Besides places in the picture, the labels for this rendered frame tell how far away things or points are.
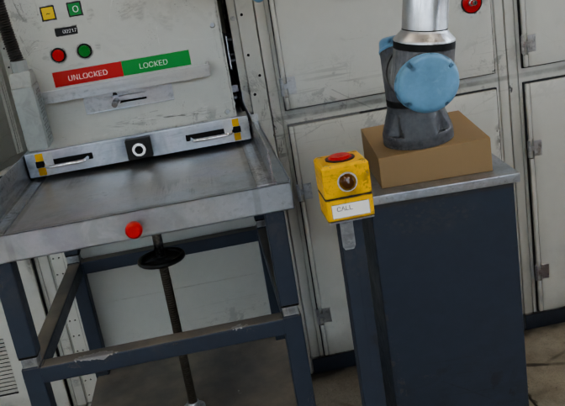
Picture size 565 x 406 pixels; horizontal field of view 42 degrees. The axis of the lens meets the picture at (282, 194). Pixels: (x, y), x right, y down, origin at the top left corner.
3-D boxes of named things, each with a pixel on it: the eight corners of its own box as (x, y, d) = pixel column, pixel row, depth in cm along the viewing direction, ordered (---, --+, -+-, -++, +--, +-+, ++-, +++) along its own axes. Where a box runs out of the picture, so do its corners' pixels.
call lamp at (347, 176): (360, 192, 119) (357, 171, 118) (340, 195, 119) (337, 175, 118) (358, 189, 121) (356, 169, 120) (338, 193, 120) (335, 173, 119)
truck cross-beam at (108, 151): (250, 139, 181) (247, 115, 178) (30, 178, 176) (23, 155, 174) (249, 134, 185) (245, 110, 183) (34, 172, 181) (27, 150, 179)
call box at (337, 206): (376, 217, 122) (368, 158, 119) (329, 226, 122) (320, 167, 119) (365, 203, 130) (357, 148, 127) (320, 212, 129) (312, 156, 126)
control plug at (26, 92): (50, 149, 165) (29, 71, 159) (28, 152, 164) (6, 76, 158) (55, 139, 172) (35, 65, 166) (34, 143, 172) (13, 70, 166)
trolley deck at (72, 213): (295, 208, 144) (290, 179, 143) (-24, 269, 140) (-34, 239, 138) (261, 140, 209) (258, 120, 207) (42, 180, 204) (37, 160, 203)
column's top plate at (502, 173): (474, 147, 181) (473, 139, 180) (520, 181, 150) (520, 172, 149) (345, 168, 181) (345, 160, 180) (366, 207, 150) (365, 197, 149)
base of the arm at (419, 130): (447, 123, 165) (443, 80, 162) (459, 143, 151) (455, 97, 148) (381, 134, 167) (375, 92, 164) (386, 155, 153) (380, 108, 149)
